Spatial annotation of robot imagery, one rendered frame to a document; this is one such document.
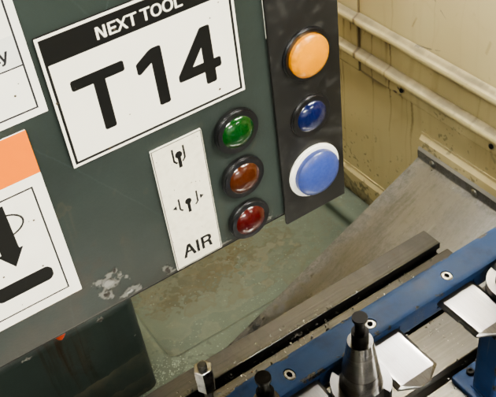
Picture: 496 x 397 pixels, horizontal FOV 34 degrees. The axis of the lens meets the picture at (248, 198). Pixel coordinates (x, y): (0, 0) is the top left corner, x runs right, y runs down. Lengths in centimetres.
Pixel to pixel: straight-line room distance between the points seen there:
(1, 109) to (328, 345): 58
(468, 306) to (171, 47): 62
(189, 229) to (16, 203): 11
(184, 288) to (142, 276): 139
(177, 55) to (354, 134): 150
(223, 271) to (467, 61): 74
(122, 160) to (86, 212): 3
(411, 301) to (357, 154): 102
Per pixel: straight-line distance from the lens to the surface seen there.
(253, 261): 187
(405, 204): 165
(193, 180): 44
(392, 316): 91
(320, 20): 44
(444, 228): 160
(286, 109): 45
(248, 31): 41
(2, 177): 39
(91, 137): 39
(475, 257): 97
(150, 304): 183
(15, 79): 36
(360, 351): 80
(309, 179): 48
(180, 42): 39
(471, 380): 126
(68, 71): 37
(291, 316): 134
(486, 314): 93
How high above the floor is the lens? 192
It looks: 41 degrees down
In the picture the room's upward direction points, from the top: 8 degrees counter-clockwise
